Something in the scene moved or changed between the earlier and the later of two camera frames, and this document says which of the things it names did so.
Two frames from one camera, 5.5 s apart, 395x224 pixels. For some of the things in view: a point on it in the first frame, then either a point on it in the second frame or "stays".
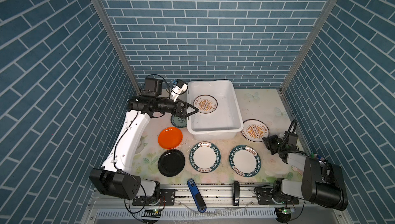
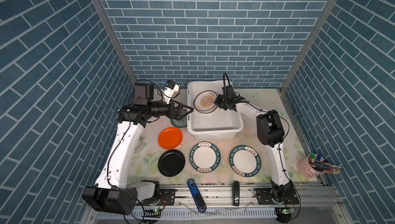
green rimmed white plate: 245,161 stays
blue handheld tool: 196,196 stays
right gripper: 269,141 -> 216,101
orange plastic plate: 170,138 stays
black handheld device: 236,193 stays
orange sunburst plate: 254,130 -> 204,100
